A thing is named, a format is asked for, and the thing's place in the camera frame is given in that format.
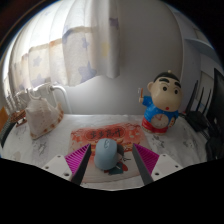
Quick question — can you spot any white wall shelf unit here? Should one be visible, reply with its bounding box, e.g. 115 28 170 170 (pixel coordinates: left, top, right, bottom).
181 19 224 69

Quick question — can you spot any white radiator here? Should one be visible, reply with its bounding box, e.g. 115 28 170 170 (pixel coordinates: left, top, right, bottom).
13 82 73 116

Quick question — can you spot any cartoon boy figure clock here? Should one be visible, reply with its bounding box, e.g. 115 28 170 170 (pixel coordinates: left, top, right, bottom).
138 69 184 135

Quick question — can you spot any white printed tablecloth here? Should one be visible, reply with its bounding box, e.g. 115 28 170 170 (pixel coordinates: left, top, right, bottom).
1 113 209 191

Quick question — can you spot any large white conch shell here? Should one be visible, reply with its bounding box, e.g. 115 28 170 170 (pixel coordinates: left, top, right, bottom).
25 97 65 140

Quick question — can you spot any light blue computer mouse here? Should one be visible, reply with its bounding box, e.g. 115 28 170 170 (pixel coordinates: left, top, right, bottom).
93 138 118 171

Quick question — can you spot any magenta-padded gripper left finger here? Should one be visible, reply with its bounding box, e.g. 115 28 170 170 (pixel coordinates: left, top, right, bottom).
41 143 93 186

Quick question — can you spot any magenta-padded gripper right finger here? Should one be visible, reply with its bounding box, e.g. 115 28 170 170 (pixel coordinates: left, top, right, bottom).
131 143 184 186

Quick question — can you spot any black router with antennas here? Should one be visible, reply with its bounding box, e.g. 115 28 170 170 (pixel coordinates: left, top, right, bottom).
184 79 214 133

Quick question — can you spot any white star-print curtain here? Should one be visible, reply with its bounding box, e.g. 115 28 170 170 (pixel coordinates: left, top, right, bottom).
3 0 122 94

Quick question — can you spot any black monitor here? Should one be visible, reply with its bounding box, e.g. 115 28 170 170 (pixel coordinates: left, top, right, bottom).
204 67 224 162

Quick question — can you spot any orange wooden chair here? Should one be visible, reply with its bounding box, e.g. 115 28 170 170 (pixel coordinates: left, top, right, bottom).
0 105 9 133

